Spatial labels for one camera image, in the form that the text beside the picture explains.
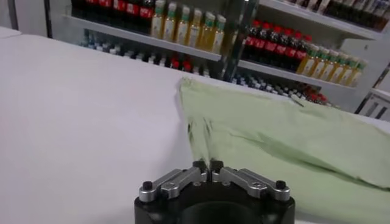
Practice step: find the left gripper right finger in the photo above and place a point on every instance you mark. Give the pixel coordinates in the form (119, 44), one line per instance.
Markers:
(250, 182)

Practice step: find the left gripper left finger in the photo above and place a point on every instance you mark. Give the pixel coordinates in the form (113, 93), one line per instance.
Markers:
(179, 182)

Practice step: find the light green shirt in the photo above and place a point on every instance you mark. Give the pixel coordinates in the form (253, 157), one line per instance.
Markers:
(274, 146)

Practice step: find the red cap cola bottle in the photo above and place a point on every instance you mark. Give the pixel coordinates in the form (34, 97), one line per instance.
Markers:
(119, 9)
(79, 7)
(283, 50)
(311, 96)
(262, 45)
(147, 15)
(293, 53)
(106, 8)
(302, 54)
(133, 12)
(251, 42)
(187, 66)
(272, 48)
(322, 98)
(175, 63)

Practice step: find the yellow tea bottle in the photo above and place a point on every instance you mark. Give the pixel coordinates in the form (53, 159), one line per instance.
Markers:
(169, 29)
(158, 25)
(339, 73)
(348, 76)
(207, 37)
(319, 67)
(195, 34)
(307, 64)
(182, 31)
(357, 77)
(329, 70)
(218, 41)

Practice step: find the beverage display cooler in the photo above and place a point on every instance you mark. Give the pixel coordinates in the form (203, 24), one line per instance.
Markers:
(239, 39)

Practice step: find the glass cooler door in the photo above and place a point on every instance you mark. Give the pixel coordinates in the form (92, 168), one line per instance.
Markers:
(370, 91)
(47, 18)

